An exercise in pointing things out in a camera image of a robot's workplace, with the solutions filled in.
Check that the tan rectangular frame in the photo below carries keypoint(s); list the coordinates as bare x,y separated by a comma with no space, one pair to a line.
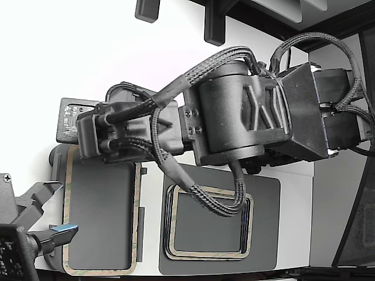
169,222
205,254
66,205
166,222

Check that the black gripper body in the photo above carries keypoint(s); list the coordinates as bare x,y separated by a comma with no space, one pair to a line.
108,158

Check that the black gripper camera mount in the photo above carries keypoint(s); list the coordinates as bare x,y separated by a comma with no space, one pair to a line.
17,257

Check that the grey holder plate with ridges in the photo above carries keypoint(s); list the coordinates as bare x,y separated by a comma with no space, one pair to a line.
99,210

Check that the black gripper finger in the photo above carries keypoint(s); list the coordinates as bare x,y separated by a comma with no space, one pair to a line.
58,237
38,193

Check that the grey flat tray plate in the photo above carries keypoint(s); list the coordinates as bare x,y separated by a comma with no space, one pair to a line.
263,210

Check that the black stand foot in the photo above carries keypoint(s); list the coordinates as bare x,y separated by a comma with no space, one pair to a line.
215,23
146,10

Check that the black enclosure frame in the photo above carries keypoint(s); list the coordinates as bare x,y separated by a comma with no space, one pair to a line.
263,22

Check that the black wrist camera board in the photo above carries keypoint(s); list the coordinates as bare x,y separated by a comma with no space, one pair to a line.
68,123

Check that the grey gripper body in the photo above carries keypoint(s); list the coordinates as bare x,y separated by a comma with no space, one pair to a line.
7,199

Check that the dark enclosure side panel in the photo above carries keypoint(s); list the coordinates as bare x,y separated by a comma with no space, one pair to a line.
369,205

